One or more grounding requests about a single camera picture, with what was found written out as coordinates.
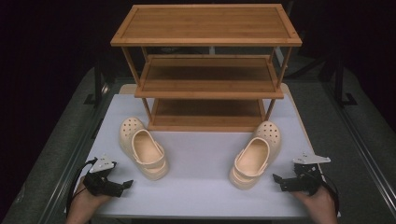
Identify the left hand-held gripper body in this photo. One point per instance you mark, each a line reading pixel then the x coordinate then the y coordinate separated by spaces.
pixel 99 185

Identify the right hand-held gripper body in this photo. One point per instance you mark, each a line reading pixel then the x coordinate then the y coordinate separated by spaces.
pixel 306 182

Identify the cream clog shoe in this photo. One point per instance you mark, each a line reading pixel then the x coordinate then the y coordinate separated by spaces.
pixel 252 158
pixel 146 151

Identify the wooden three-tier shoe rack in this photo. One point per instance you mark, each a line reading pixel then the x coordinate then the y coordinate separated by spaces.
pixel 205 25

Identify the person's left hand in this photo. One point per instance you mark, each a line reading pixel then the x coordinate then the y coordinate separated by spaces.
pixel 87 202

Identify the person's right hand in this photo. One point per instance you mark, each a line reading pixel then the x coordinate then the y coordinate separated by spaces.
pixel 319 203

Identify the white table mat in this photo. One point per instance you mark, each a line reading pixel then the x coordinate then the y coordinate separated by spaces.
pixel 199 174

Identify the black metal stand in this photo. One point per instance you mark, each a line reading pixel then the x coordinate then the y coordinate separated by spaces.
pixel 97 84
pixel 341 84

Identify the metal floor rail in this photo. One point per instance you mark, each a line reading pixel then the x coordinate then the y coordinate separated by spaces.
pixel 67 180
pixel 367 158

